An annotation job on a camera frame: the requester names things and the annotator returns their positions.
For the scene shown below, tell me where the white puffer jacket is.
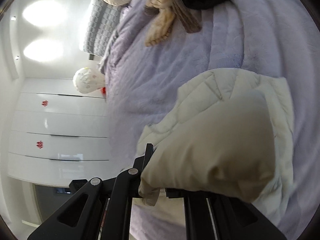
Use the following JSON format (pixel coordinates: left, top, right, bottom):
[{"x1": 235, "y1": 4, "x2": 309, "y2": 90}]
[{"x1": 136, "y1": 69, "x2": 296, "y2": 220}]

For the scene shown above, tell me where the beige striped robe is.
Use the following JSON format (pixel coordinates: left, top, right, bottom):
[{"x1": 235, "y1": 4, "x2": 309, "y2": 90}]
[{"x1": 144, "y1": 0, "x2": 202, "y2": 47}]

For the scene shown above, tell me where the grey quilted pillow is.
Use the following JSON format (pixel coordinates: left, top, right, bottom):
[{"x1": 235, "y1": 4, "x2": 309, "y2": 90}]
[{"x1": 84, "y1": 0, "x2": 126, "y2": 60}]

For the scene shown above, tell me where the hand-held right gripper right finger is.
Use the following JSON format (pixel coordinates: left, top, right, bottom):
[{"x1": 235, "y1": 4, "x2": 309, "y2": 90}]
[{"x1": 165, "y1": 188, "x2": 288, "y2": 240}]

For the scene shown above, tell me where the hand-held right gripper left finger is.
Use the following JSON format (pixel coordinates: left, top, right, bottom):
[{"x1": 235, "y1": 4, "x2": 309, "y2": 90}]
[{"x1": 27, "y1": 144, "x2": 154, "y2": 240}]

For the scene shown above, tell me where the white wardrobe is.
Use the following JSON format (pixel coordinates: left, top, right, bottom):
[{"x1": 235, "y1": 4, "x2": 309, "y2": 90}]
[{"x1": 7, "y1": 77, "x2": 111, "y2": 188}]

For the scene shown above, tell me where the white printed plush cushion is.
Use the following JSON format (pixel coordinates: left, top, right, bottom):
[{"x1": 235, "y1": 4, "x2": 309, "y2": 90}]
[{"x1": 73, "y1": 67, "x2": 106, "y2": 95}]

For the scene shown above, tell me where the lavender plush blanket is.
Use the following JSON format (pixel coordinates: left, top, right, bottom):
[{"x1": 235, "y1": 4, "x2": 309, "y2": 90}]
[{"x1": 99, "y1": 0, "x2": 320, "y2": 240}]

